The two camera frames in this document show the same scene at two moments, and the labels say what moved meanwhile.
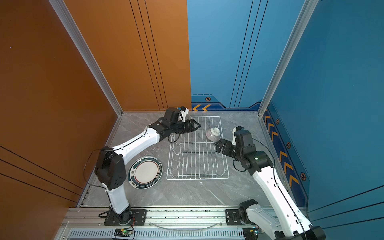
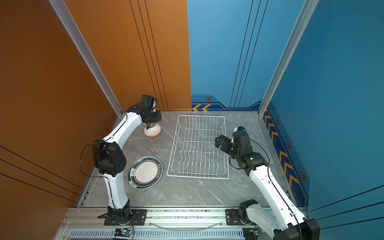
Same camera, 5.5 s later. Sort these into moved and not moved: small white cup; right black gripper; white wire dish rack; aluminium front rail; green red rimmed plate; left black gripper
Moved: small white cup; left black gripper
Not moved: right black gripper; aluminium front rail; green red rimmed plate; white wire dish rack
